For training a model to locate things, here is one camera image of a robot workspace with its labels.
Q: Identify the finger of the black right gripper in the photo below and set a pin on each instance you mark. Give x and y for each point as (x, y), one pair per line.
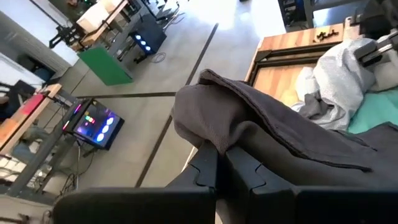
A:
(373, 46)
(381, 55)

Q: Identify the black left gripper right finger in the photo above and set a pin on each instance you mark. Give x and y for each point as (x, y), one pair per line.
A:
(311, 207)

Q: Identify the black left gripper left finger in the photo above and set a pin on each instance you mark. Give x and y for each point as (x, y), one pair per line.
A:
(140, 207)

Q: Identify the white garment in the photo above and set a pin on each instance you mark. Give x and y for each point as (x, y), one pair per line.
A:
(387, 77)

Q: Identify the light blue shirt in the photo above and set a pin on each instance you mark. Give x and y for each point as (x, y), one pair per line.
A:
(339, 77)

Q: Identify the teal garment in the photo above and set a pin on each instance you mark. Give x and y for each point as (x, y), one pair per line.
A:
(376, 109)

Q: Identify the dark grey pants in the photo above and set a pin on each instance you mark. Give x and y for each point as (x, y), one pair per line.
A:
(248, 118)

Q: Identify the black background robot arm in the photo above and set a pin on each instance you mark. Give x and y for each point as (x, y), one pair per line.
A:
(63, 34)

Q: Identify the small black parts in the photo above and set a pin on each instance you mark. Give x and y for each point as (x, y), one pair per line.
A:
(326, 35)

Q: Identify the black RGB-lit computer tower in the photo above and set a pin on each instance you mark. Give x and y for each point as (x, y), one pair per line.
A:
(99, 130)

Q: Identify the green panel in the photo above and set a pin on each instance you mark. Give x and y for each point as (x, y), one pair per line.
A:
(105, 67)

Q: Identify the wooden workbench with red panel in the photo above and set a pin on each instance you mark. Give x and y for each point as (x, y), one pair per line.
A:
(9, 130)

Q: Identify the black computer tower blue lights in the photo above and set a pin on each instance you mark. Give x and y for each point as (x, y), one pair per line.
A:
(149, 34)

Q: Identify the white cardboard box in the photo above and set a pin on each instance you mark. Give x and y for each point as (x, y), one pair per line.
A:
(93, 17)

